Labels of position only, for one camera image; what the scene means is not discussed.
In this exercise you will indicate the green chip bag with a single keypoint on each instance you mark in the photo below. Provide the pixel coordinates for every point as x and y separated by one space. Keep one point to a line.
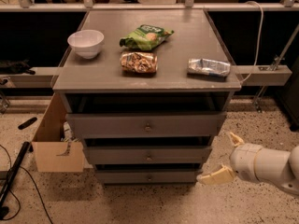
145 37

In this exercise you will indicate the grey drawer cabinet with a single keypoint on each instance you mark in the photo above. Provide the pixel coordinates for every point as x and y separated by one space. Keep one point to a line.
100 86

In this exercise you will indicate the silver blue snack bag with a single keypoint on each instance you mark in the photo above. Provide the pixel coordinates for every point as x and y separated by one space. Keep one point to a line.
207 67

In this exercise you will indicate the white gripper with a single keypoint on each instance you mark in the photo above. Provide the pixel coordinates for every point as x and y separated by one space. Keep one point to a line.
243 161

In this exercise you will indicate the white bowl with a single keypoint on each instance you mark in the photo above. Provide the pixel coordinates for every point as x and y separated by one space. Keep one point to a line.
86 44

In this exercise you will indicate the black object on rail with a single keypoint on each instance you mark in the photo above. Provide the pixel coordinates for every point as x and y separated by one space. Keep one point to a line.
15 67

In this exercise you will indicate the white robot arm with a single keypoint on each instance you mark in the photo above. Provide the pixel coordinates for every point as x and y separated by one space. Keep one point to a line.
257 164

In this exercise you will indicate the black bar on floor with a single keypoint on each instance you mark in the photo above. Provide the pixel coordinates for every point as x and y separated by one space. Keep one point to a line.
9 178

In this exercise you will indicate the small black object on floor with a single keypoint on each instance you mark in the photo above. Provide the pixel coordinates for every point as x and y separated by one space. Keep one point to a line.
27 123

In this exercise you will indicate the cardboard box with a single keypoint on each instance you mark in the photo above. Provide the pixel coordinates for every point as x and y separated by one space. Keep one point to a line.
53 151

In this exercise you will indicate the grey top drawer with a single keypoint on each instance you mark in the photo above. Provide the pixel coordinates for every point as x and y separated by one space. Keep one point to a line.
131 125

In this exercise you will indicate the brown snack bag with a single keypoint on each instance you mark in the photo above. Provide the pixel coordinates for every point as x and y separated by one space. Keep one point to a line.
139 62

